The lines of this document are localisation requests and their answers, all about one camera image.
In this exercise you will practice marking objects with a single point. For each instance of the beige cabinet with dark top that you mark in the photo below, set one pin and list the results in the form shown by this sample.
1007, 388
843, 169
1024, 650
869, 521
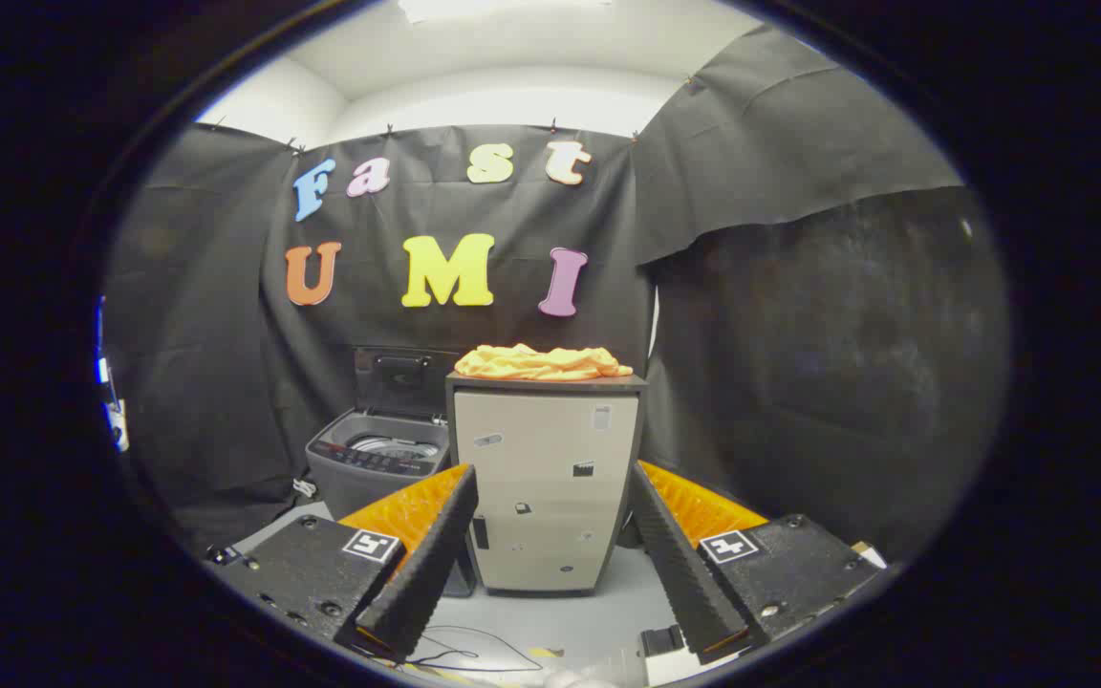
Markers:
550, 497

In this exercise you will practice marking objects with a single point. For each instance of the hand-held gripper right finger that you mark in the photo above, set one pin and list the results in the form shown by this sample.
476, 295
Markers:
684, 573

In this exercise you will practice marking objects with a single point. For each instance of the white and blue object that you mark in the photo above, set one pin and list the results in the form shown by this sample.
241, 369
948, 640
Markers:
116, 420

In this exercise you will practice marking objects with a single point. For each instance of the dark washing machine lid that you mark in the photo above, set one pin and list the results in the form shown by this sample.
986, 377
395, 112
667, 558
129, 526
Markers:
407, 377

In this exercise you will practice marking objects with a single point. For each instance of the grey washing machine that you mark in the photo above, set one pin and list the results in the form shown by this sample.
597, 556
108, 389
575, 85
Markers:
359, 483

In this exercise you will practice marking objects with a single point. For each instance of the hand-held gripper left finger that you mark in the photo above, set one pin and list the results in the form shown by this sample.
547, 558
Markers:
421, 573

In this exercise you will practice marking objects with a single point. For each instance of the black backdrop cloth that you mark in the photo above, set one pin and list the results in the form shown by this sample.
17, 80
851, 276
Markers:
799, 334

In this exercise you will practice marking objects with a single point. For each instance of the small black box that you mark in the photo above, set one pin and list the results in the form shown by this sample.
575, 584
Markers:
661, 639

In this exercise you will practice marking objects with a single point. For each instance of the orange shirt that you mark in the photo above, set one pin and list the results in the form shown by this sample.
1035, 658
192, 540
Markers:
541, 363

